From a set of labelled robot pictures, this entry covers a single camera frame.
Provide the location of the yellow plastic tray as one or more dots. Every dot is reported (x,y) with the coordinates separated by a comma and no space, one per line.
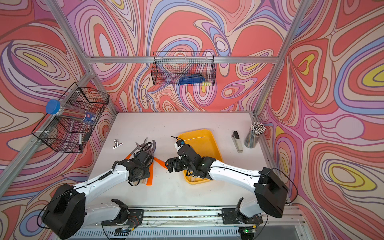
(203,142)

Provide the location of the clear bottle blue cap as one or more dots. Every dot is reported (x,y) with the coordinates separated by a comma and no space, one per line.
(57,108)

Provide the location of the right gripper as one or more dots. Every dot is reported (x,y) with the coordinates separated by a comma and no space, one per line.
(176,161)

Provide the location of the wire basket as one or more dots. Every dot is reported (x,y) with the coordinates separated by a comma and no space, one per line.
(62,134)
(169,66)

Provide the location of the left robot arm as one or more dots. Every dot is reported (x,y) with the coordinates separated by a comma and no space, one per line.
(70,208)

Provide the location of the blue tool in basket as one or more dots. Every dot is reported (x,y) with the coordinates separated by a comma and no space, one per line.
(192,79)

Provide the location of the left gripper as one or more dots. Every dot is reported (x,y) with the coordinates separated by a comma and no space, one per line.
(146,176)

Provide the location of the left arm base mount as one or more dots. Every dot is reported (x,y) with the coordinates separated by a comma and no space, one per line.
(130,217)

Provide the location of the silver bulldog clip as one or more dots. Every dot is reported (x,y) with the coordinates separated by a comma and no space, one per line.
(117,144)

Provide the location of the left wire basket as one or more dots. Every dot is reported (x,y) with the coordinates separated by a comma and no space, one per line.
(62,134)

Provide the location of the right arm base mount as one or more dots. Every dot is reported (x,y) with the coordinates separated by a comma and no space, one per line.
(231,216)

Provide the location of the cup of pencils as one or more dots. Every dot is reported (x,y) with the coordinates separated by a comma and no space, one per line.
(256,130)

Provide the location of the back wire basket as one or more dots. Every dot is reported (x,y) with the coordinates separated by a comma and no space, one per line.
(169,66)

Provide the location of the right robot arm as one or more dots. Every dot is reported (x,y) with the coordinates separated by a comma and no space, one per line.
(269,190)

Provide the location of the black marker in basket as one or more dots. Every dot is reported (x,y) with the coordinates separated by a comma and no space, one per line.
(80,143)

